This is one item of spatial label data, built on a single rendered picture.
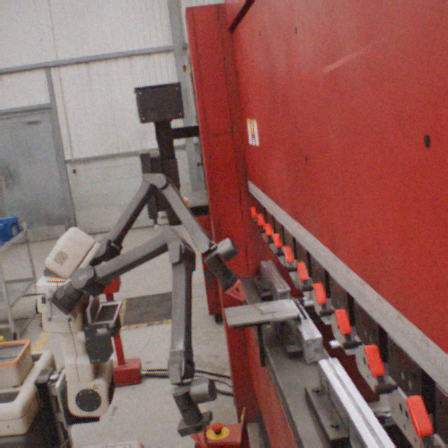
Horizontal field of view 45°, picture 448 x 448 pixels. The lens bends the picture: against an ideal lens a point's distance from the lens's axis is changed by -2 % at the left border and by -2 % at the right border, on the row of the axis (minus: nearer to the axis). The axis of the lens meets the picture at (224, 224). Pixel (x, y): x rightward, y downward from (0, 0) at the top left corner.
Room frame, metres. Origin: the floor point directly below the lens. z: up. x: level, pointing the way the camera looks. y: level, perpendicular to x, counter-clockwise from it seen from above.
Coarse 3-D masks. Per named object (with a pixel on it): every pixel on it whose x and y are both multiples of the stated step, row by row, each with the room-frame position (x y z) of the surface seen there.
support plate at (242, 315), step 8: (264, 304) 2.10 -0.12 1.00; (232, 312) 2.06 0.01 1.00; (240, 312) 2.05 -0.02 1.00; (248, 312) 2.03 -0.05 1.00; (256, 312) 2.02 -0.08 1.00; (280, 312) 1.99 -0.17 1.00; (288, 312) 1.98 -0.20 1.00; (296, 312) 1.97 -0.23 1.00; (232, 320) 1.97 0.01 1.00; (240, 320) 1.96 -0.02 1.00; (248, 320) 1.95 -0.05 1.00; (256, 320) 1.94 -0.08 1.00; (264, 320) 1.94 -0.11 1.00; (272, 320) 1.94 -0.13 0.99
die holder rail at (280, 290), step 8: (264, 264) 2.77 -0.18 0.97; (272, 264) 2.75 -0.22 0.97; (264, 272) 2.72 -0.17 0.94; (272, 272) 2.63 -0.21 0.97; (272, 280) 2.49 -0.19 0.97; (280, 280) 2.48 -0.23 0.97; (272, 288) 2.50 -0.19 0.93; (280, 288) 2.36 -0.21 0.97; (288, 288) 2.35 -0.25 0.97; (280, 296) 2.35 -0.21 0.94; (288, 296) 2.36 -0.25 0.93
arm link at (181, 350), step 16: (176, 256) 1.70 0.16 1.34; (176, 272) 1.70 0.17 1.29; (192, 272) 1.72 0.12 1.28; (176, 288) 1.67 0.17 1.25; (176, 304) 1.64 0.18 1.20; (176, 320) 1.61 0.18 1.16; (176, 336) 1.58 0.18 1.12; (176, 352) 1.54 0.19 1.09; (192, 352) 1.57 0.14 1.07; (192, 368) 1.55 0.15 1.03
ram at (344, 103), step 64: (256, 0) 2.00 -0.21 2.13; (320, 0) 1.20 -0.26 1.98; (384, 0) 0.85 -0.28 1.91; (256, 64) 2.17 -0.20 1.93; (320, 64) 1.25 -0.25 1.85; (384, 64) 0.88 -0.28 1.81; (320, 128) 1.31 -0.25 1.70; (384, 128) 0.90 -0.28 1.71; (320, 192) 1.36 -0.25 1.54; (384, 192) 0.92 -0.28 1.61; (320, 256) 1.42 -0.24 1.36; (384, 256) 0.94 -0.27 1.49; (384, 320) 0.96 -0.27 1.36
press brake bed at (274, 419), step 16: (256, 336) 2.29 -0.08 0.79; (256, 352) 2.37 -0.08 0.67; (256, 368) 2.47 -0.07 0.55; (256, 384) 2.56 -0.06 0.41; (272, 384) 1.88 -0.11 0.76; (272, 400) 1.93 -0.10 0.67; (272, 416) 1.99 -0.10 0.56; (288, 416) 1.56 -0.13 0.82; (272, 432) 2.05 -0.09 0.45; (288, 432) 1.58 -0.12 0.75
